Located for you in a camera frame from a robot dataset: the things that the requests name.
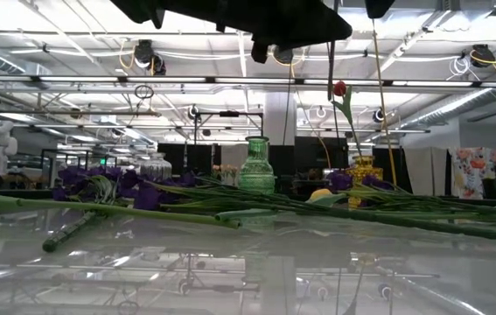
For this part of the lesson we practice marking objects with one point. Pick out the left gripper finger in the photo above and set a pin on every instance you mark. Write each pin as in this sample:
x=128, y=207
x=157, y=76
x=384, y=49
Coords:
x=309, y=34
x=300, y=11

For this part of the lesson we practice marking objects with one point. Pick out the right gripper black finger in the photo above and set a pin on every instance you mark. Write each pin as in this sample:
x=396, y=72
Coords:
x=379, y=6

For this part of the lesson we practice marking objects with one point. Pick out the yellow artificial tulip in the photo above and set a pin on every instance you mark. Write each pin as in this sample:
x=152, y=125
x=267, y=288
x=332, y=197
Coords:
x=319, y=195
x=99, y=209

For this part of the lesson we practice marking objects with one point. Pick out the yellow glass vase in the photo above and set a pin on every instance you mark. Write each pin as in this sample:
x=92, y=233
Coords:
x=363, y=168

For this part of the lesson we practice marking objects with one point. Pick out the green glass vase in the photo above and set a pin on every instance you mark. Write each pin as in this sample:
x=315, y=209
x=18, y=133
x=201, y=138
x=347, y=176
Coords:
x=257, y=175

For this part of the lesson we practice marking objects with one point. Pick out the pink flowers in small vases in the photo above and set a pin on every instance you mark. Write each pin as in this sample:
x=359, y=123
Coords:
x=230, y=171

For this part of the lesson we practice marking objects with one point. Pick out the clear ribbed glass vase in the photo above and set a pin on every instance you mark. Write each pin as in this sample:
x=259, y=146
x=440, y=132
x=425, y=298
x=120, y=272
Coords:
x=155, y=168

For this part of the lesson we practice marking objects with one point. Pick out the white pillar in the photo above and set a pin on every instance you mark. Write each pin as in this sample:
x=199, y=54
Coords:
x=279, y=118

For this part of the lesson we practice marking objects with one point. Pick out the black partition panel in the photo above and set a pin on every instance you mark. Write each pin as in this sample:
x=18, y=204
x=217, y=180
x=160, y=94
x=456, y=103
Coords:
x=313, y=155
x=195, y=159

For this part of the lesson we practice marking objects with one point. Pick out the long ceiling light bar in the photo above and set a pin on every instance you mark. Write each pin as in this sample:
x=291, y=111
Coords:
x=77, y=79

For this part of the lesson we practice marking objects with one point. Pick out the white hanging cloth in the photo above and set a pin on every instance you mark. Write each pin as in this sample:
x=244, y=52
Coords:
x=424, y=170

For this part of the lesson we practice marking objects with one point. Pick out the floral print cloth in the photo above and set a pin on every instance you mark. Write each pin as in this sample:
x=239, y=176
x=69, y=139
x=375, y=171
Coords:
x=468, y=170

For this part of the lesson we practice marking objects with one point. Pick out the black metal frame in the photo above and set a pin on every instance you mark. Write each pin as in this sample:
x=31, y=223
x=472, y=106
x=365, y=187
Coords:
x=229, y=114

